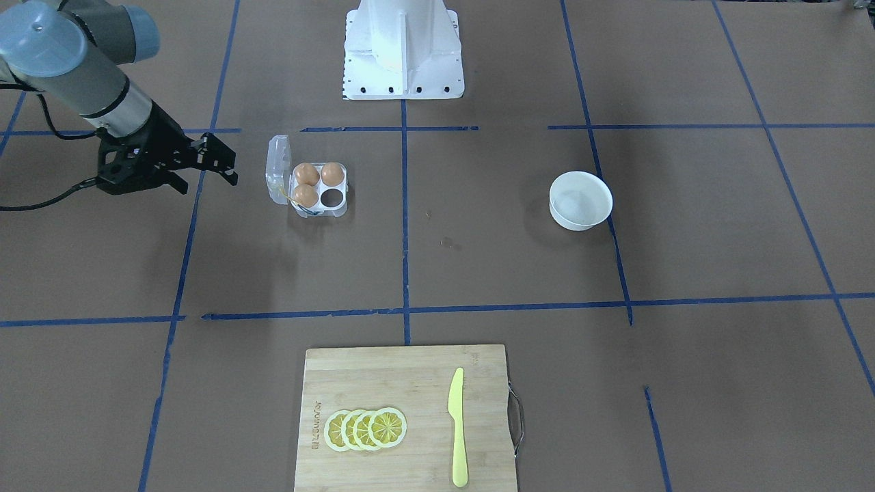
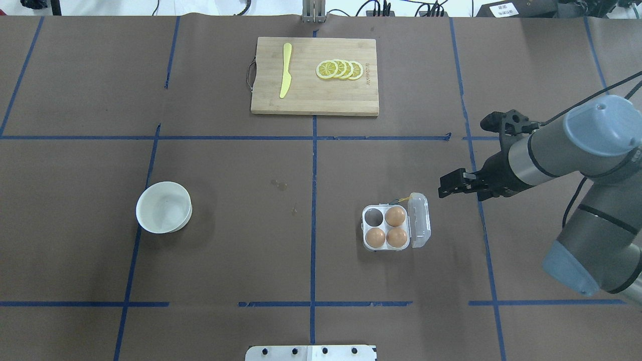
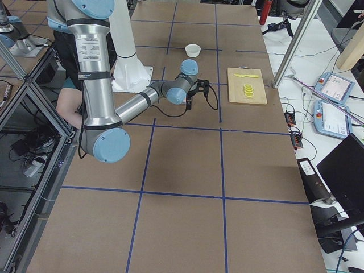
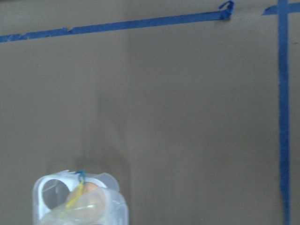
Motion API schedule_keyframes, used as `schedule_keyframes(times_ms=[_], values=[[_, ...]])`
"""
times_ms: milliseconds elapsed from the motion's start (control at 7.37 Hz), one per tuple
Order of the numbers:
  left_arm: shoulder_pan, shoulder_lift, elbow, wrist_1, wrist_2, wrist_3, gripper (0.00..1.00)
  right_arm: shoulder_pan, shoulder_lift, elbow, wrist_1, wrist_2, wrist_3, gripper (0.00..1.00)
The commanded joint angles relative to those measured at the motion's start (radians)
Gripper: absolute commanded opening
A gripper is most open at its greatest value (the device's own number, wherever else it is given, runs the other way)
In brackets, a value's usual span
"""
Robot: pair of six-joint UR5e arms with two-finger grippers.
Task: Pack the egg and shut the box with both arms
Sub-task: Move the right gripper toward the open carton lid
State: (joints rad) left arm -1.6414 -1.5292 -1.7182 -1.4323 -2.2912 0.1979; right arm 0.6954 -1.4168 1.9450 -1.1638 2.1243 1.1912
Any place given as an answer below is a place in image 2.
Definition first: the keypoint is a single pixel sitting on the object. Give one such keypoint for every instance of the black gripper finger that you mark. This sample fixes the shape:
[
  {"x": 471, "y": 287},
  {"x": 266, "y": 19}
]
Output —
[{"x": 458, "y": 181}]

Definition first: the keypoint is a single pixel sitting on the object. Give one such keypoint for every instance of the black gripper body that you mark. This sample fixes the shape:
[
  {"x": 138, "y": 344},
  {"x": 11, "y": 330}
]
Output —
[{"x": 496, "y": 169}]

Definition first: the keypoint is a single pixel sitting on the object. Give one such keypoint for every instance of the brown egg from bowl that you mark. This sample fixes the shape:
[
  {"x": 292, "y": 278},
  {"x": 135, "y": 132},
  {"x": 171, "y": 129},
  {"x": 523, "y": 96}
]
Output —
[{"x": 375, "y": 238}]

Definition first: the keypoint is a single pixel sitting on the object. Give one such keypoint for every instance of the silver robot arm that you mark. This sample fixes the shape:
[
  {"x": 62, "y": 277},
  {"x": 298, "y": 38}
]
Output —
[{"x": 600, "y": 139}]

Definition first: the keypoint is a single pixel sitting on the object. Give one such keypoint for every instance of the brown egg rear in box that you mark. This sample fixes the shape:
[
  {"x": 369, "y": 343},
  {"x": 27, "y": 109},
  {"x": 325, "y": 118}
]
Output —
[{"x": 395, "y": 216}]

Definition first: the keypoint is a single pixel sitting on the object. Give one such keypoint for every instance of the brown egg in box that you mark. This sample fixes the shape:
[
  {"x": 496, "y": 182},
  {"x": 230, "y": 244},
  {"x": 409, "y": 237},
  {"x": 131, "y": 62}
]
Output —
[
  {"x": 395, "y": 216},
  {"x": 397, "y": 237}
]

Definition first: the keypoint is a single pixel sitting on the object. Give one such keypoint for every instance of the brown egg front in box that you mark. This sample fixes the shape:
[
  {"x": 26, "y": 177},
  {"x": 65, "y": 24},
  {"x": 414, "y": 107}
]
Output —
[{"x": 397, "y": 237}]

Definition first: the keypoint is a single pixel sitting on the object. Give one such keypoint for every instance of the clear plastic egg box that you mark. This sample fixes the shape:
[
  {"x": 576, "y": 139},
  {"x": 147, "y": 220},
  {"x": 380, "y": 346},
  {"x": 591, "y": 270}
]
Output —
[{"x": 417, "y": 223}]

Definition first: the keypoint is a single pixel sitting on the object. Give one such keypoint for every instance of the black box with label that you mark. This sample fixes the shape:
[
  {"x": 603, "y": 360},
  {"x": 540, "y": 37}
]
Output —
[{"x": 518, "y": 9}]

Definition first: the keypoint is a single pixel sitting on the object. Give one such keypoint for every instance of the lemon slice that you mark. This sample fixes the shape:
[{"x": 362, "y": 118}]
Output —
[
  {"x": 341, "y": 68},
  {"x": 327, "y": 69},
  {"x": 348, "y": 70},
  {"x": 357, "y": 70}
]

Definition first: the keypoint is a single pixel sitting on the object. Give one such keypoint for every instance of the bamboo cutting board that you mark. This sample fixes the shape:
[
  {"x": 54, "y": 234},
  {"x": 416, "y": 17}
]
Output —
[{"x": 309, "y": 95}]

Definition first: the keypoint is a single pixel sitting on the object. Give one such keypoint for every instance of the yellow plastic knife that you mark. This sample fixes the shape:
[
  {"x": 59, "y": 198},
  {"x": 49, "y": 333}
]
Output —
[{"x": 286, "y": 75}]

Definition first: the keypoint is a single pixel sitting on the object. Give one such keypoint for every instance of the white ceramic bowl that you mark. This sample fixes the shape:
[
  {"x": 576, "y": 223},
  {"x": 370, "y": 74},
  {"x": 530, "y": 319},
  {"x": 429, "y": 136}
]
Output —
[{"x": 163, "y": 208}]

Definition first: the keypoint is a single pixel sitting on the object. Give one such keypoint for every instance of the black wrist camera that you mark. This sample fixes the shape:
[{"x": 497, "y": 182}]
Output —
[{"x": 510, "y": 123}]

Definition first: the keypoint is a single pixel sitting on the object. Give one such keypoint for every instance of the aluminium frame post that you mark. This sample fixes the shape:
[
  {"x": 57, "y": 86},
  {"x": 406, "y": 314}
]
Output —
[{"x": 314, "y": 11}]

